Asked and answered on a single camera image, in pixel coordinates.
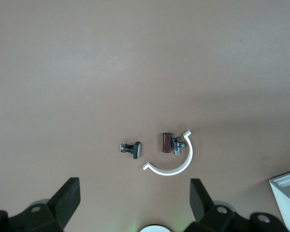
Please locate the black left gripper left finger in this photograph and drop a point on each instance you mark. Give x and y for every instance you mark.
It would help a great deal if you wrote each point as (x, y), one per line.
(67, 195)

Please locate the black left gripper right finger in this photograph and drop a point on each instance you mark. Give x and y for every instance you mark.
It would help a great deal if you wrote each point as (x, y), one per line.
(198, 195)

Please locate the white drawer cabinet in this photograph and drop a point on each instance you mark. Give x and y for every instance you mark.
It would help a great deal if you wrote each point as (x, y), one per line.
(286, 203)

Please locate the white curved pipe clamp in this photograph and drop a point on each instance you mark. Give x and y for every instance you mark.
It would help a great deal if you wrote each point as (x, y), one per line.
(183, 166)

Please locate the brown cylindrical part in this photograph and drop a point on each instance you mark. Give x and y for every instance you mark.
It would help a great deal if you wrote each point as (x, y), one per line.
(165, 143)

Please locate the brown table mat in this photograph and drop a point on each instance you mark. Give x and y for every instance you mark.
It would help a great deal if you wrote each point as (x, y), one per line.
(111, 72)

